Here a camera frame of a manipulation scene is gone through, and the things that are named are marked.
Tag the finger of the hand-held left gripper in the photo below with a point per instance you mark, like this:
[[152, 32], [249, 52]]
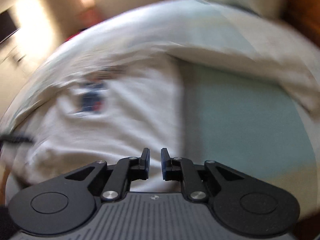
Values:
[[15, 138]]

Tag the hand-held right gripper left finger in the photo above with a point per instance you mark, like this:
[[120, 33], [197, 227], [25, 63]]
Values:
[[147, 162]]

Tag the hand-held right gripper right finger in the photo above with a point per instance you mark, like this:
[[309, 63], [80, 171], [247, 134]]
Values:
[[163, 163]]

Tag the white printed t-shirt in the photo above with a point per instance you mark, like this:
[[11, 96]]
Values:
[[125, 120]]

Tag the white power strip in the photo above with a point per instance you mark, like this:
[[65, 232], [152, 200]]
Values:
[[19, 57]]

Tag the bed with patchwork sheet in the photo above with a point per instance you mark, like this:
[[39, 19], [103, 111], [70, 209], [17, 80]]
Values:
[[237, 117]]

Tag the red cloth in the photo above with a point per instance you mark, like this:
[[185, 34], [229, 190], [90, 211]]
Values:
[[76, 35]]

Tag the pink orange curtain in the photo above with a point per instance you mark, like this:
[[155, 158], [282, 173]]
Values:
[[82, 2]]

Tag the wooden headboard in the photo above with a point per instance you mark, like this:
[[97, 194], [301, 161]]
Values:
[[305, 12]]

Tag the wall television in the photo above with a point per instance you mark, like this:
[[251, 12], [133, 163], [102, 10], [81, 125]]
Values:
[[7, 27]]

